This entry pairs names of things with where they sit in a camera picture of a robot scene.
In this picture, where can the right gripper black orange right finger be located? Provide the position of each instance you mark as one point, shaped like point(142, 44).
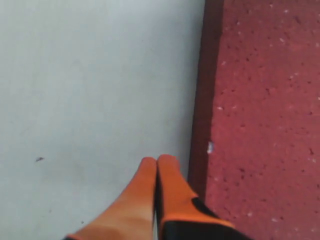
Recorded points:
point(181, 215)

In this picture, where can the red brick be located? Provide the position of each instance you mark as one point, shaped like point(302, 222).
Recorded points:
point(255, 150)

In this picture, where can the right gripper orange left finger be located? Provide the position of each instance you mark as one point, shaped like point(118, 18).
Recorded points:
point(131, 215)

